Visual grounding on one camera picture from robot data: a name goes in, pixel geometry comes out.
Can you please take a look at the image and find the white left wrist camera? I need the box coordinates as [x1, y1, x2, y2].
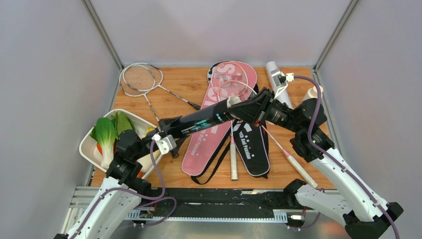
[152, 133, 177, 154]

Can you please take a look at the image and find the black silver racket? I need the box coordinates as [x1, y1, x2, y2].
[119, 64, 201, 159]

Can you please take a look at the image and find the orange carrot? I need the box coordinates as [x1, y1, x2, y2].
[96, 143, 103, 155]

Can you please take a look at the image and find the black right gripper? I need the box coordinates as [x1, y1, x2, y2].
[226, 87, 303, 134]

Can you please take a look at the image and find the pink racket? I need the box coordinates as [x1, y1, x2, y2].
[216, 80, 318, 188]
[210, 61, 248, 181]

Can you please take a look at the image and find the green leafy vegetable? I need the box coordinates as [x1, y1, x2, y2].
[111, 112, 135, 137]

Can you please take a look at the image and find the white shuttlecock tube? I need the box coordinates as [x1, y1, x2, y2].
[265, 61, 294, 109]

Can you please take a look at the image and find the green bok choy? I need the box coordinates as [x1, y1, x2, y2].
[90, 117, 117, 169]

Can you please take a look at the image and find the yellow white cabbage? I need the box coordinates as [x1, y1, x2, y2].
[137, 126, 159, 174]

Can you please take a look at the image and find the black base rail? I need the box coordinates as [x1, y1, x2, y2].
[140, 188, 303, 219]

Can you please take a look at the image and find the black shuttlecock tube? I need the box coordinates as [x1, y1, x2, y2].
[146, 100, 234, 138]

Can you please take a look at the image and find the pink racket cover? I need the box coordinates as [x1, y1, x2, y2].
[181, 61, 257, 176]

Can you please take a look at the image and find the white silver racket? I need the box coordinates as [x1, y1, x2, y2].
[119, 63, 163, 121]

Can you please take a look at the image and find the white vegetable tray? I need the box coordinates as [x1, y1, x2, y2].
[79, 109, 157, 179]

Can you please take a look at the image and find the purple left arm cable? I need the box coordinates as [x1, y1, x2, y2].
[67, 140, 178, 239]

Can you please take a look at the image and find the cream bottle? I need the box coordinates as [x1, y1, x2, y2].
[302, 85, 323, 102]

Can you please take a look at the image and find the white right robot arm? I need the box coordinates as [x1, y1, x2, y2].
[219, 87, 404, 239]

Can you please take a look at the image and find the shuttlecock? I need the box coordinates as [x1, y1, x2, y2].
[226, 96, 242, 108]

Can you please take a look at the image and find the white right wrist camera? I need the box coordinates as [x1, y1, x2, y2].
[271, 70, 294, 99]

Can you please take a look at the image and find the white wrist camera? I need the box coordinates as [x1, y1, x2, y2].
[271, 70, 294, 99]
[152, 133, 177, 154]

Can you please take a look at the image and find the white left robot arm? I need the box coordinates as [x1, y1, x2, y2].
[55, 116, 177, 239]

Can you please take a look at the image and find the black racket cover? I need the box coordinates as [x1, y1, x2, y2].
[207, 60, 271, 179]

